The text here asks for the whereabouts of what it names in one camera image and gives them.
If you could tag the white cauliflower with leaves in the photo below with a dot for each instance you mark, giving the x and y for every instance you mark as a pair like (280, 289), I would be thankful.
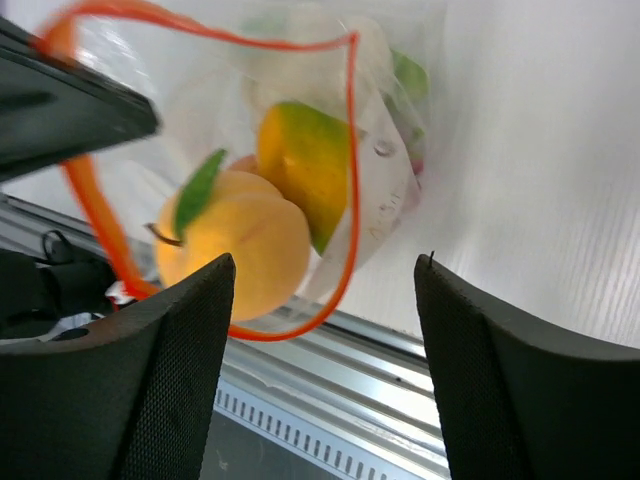
(382, 77)

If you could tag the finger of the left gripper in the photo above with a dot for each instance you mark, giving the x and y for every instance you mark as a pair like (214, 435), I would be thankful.
(52, 111)

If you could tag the slotted white cable duct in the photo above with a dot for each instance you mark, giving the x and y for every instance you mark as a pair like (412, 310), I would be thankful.
(344, 458)

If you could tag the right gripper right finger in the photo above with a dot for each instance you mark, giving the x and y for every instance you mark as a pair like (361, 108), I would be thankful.
(519, 397)

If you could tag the orange fruit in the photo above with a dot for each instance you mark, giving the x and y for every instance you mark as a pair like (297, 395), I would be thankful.
(219, 211)

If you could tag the peach fruit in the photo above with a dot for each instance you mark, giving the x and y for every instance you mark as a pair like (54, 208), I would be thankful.
(247, 164)

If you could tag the yellow green mango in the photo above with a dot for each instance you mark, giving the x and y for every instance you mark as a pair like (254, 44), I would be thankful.
(305, 154)

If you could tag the aluminium mounting rail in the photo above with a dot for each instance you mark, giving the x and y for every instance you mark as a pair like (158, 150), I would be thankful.
(366, 384)

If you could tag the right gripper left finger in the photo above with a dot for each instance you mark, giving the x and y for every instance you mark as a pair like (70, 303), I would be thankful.
(128, 396)

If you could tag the clear zip top bag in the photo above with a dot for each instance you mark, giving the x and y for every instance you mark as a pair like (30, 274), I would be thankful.
(176, 54)

